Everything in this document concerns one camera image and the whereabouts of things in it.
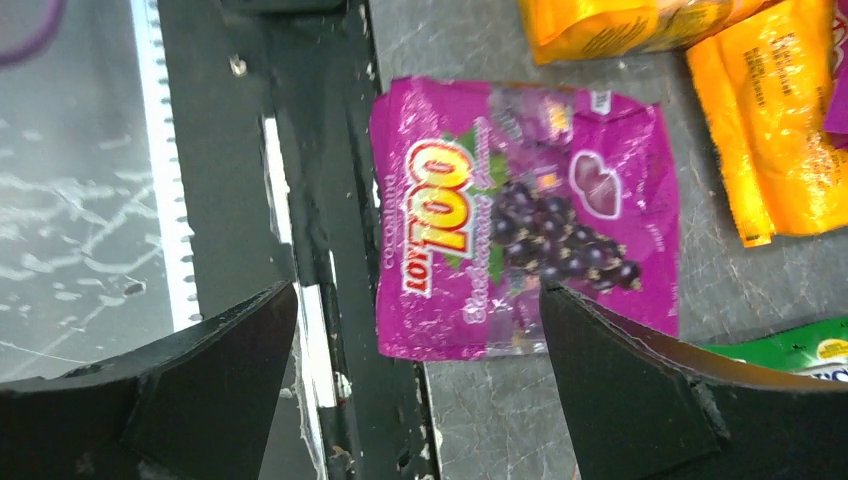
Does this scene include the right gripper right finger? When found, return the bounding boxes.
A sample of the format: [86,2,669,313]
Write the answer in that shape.
[539,284,847,479]

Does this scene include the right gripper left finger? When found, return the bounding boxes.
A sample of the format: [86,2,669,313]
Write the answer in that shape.
[1,283,298,479]

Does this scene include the green Fox's candy bag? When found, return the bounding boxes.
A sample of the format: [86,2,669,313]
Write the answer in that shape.
[701,317,847,383]

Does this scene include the purple candy bag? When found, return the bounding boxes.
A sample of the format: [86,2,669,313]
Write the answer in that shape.
[823,58,847,149]
[369,76,680,362]

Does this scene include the orange mango candy bag front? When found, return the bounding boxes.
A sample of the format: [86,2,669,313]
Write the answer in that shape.
[518,0,774,65]

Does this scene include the white toothed rail strip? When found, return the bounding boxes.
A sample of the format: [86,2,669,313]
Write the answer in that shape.
[130,0,202,331]

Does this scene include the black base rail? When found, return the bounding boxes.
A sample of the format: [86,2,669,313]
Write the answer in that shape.
[157,1,439,479]

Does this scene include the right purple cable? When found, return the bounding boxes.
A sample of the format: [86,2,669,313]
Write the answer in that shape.
[0,0,68,69]

